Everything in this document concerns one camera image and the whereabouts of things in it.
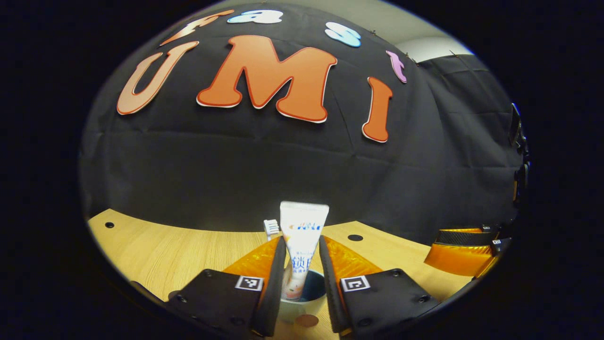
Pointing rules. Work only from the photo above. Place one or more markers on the wooden desktop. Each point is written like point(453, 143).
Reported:
point(165, 250)

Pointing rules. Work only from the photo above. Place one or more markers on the white toothbrush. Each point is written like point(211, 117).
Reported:
point(271, 229)

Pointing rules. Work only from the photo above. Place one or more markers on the white toothpaste tube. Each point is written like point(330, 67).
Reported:
point(302, 236)

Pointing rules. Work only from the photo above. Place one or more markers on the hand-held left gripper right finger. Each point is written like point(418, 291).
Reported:
point(330, 288)

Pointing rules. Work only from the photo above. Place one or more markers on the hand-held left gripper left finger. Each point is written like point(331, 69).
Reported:
point(276, 283)

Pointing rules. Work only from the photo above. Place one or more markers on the black backdrop cloth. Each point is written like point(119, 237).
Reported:
point(236, 165)

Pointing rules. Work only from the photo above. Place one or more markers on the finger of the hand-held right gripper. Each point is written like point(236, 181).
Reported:
point(457, 259)
point(462, 237)

